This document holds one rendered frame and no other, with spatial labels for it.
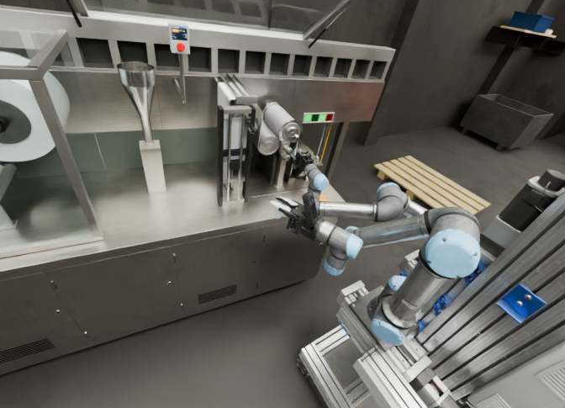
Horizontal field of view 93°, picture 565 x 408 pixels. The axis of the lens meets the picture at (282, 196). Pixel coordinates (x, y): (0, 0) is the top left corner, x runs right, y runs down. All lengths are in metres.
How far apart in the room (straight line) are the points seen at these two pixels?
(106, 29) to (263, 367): 1.98
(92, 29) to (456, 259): 1.60
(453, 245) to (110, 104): 1.57
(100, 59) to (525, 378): 2.08
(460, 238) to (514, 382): 0.61
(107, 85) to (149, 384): 1.63
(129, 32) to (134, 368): 1.80
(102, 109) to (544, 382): 2.02
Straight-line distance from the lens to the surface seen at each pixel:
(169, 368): 2.02
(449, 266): 0.83
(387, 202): 1.36
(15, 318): 1.77
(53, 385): 2.18
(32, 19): 1.61
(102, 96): 1.65
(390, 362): 1.37
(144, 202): 1.56
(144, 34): 1.57
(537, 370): 1.22
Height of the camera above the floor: 1.88
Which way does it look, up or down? 38 degrees down
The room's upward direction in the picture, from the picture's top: 11 degrees clockwise
